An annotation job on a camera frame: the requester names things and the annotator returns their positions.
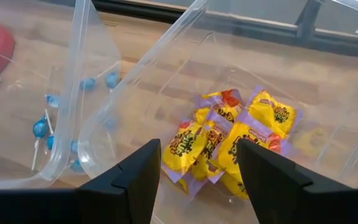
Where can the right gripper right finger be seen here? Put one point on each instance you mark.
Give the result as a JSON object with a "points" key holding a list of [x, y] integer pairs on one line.
{"points": [[272, 193]]}

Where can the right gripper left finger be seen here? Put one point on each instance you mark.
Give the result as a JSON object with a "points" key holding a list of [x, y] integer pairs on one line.
{"points": [[129, 193]]}

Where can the yellow sour candy packet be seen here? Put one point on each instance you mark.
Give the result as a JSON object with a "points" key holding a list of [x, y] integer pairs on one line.
{"points": [[213, 140], [183, 149], [225, 105], [272, 115], [228, 155]]}

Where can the blue lollipop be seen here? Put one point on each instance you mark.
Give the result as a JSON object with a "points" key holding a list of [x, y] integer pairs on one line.
{"points": [[112, 79], [39, 128], [52, 100], [76, 166], [50, 141], [87, 83], [74, 146]]}

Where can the clear plastic bin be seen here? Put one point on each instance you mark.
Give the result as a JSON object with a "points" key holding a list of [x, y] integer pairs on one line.
{"points": [[166, 77], [82, 46]]}

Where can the black aluminium table frame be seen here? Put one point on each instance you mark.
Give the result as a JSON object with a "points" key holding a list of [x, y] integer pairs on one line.
{"points": [[259, 31]]}

